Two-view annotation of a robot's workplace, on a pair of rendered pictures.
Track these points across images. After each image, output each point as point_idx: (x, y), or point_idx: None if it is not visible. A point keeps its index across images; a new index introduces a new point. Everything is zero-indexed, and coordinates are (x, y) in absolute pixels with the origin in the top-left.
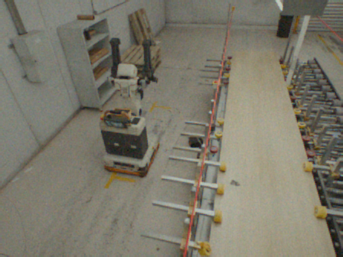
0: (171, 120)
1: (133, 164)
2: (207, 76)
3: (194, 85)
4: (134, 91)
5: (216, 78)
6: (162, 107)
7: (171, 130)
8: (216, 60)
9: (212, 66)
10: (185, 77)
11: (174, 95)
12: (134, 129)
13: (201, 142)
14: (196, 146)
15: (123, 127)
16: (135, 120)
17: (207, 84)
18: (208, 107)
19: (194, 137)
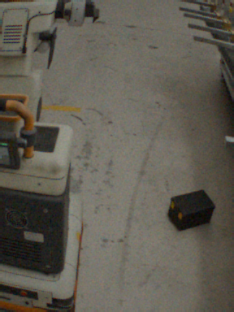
0: (93, 145)
1: (35, 291)
2: (205, 28)
3: (126, 54)
4: (36, 37)
5: (227, 34)
6: (54, 108)
7: (100, 177)
8: (198, 2)
9: (198, 12)
10: (97, 38)
11: (82, 78)
12: (46, 172)
13: (210, 210)
14: (195, 223)
15: (7, 162)
16: (40, 136)
17: (218, 44)
18: (186, 110)
19: (188, 196)
